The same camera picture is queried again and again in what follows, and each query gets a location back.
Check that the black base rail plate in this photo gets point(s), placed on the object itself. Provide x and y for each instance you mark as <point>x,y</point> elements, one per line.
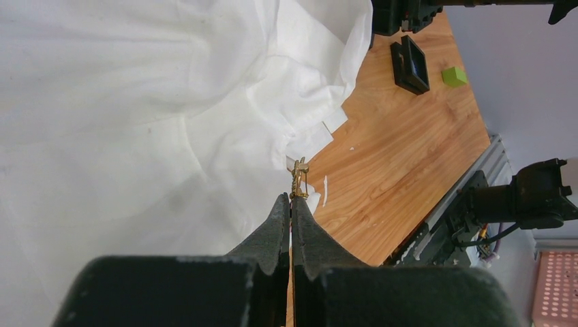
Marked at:
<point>433,242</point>

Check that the green block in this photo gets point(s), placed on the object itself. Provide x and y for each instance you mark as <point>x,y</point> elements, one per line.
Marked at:
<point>454,77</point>

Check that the gold leaf brooch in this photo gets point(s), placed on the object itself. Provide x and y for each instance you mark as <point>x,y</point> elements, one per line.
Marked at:
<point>299,186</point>

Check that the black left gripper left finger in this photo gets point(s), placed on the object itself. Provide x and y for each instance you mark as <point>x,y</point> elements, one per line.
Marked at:
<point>245,287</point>

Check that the white button-up shirt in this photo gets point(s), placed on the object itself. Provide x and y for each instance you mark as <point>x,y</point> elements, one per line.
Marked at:
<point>156,127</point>

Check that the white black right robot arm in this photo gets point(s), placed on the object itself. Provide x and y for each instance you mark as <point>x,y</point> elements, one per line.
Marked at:
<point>538,197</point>

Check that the black square frame box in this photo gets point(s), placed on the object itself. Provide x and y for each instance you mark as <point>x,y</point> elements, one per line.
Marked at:
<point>409,66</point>

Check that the pink perforated basket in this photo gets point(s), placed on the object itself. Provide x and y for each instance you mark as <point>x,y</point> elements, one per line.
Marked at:
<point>555,299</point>

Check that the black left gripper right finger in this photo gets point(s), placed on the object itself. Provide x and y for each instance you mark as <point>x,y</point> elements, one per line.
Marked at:
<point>331,287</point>

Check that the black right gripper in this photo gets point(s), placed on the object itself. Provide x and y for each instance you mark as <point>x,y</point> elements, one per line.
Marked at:
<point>391,16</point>

